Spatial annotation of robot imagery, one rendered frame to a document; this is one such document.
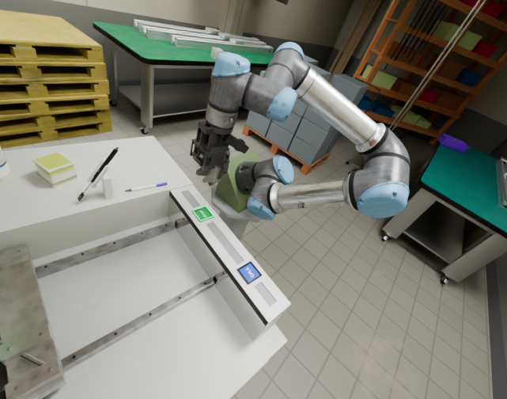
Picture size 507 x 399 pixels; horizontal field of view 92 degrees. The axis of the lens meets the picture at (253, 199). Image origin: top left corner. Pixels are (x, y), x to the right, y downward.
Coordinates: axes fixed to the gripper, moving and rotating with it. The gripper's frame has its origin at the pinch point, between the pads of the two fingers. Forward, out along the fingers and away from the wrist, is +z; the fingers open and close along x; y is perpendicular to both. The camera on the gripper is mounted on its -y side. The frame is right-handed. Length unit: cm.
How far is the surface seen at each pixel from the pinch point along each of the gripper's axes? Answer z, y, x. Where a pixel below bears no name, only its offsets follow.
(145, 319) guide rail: 25.5, 28.3, 18.5
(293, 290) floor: 111, -81, 25
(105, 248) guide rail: 25.6, 29.6, -8.1
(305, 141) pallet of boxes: 72, -213, -95
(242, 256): 14.6, -1.1, 20.2
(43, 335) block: 20, 48, 12
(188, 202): 14.6, 2.4, -7.2
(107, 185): 8.2, 24.6, -17.1
